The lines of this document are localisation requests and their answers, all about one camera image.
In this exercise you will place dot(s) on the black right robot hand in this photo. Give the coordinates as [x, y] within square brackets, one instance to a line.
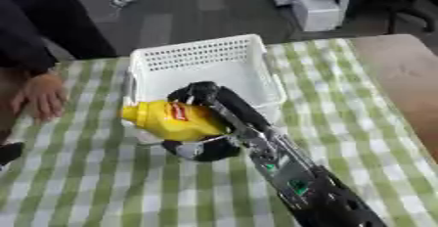
[235, 104]

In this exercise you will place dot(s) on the yellow mustard bottle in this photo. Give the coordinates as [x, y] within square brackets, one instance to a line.
[171, 120]

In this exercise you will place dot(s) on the silver and black right robot arm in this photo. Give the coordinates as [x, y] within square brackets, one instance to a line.
[311, 178]

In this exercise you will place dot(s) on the white perforated plastic basket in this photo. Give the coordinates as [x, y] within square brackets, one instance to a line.
[212, 64]

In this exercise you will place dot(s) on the white cabinet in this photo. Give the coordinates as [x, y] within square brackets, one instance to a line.
[311, 1]

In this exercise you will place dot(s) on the person's hand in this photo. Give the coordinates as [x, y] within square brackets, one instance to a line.
[41, 96]

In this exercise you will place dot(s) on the black chair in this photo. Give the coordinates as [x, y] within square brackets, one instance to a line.
[408, 4]

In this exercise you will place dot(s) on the person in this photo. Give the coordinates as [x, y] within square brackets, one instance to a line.
[40, 22]

